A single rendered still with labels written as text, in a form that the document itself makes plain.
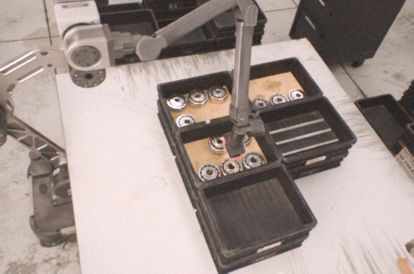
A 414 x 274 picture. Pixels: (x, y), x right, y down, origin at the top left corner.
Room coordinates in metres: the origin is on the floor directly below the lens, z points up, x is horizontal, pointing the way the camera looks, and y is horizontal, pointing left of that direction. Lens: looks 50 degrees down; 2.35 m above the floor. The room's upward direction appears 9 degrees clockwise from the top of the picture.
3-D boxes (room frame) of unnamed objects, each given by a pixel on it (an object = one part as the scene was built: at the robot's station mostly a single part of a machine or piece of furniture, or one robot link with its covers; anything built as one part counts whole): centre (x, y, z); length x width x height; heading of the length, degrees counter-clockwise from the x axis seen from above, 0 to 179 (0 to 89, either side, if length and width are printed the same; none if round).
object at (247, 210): (0.79, -0.24, 0.87); 0.40 x 0.30 x 0.11; 118
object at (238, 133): (0.99, -0.13, 1.13); 0.07 x 0.06 x 0.07; 113
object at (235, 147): (0.99, -0.12, 1.07); 0.10 x 0.07 x 0.07; 26
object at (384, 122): (1.91, -1.20, 0.26); 0.40 x 0.30 x 0.23; 25
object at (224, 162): (0.99, -0.13, 0.86); 0.10 x 0.10 x 0.01
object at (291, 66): (1.51, -0.31, 0.87); 0.40 x 0.30 x 0.11; 118
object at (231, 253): (0.79, -0.24, 0.92); 0.40 x 0.30 x 0.02; 118
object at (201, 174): (0.94, -0.04, 0.86); 0.10 x 0.10 x 0.01
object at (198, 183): (1.05, -0.10, 0.92); 0.40 x 0.30 x 0.02; 118
